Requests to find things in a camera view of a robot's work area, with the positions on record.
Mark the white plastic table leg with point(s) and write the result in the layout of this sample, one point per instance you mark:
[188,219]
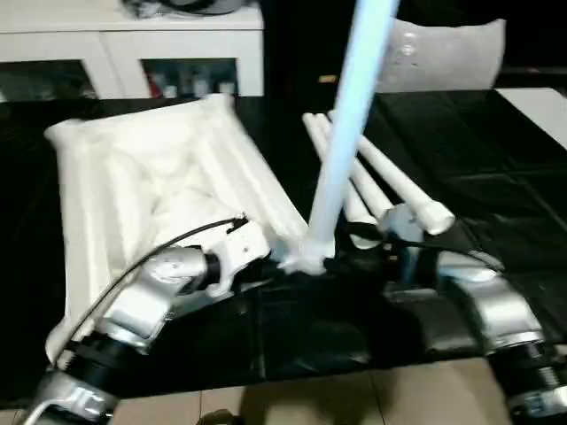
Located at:
[316,137]
[372,190]
[398,177]
[350,110]

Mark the white plastic table top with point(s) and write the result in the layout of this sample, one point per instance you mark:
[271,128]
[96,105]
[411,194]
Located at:
[111,177]

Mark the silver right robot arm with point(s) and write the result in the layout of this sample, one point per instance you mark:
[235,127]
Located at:
[500,305]

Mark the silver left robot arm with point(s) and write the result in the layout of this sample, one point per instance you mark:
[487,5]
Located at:
[142,305]

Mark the black work mat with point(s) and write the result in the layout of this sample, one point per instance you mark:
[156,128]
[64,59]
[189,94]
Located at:
[487,177]

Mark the grey cushion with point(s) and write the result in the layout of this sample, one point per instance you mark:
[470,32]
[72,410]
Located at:
[443,57]

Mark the small white cup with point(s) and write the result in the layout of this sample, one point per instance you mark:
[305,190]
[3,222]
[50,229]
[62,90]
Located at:
[223,86]
[170,91]

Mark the black cabinet with gold label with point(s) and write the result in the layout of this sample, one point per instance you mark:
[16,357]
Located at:
[301,44]

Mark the printed glass jar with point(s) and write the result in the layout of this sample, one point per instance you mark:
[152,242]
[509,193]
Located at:
[186,84]
[200,84]

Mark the red bottle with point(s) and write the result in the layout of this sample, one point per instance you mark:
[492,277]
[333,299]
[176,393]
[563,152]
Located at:
[155,84]

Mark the dark round helmet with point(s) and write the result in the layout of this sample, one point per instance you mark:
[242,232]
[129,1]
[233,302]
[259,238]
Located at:
[199,6]

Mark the white sideboard with glass doors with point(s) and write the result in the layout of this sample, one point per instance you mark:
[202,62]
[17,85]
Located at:
[111,40]

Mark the grey crumpled cloth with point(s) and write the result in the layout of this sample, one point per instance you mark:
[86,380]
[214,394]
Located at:
[137,8]

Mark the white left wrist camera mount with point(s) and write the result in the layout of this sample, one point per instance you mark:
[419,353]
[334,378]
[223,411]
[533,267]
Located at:
[243,241]

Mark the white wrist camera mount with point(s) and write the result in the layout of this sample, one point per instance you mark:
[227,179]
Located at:
[243,241]
[403,221]

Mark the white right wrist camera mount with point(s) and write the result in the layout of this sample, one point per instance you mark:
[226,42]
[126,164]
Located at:
[403,221]

